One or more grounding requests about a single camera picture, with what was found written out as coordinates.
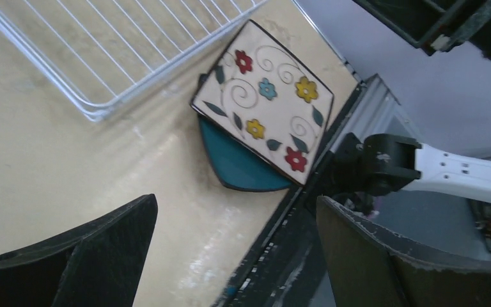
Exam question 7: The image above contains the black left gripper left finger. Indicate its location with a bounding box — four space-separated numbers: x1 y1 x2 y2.
0 194 158 306

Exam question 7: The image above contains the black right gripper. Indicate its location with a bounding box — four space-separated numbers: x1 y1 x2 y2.
354 0 491 61

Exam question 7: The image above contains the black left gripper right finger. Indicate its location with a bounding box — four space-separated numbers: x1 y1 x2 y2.
316 196 491 306

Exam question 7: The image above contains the square floral plate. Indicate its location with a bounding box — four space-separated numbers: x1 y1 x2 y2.
191 20 335 185

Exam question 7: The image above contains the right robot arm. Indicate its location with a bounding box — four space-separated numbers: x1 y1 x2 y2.
320 1 491 203

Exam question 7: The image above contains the teal square plate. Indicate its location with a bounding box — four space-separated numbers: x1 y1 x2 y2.
198 115 293 193

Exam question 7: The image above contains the black table edge rail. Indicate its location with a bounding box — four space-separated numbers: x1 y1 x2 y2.
211 74 399 307

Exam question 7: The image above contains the white wire dish rack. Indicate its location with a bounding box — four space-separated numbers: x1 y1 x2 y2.
0 0 262 122

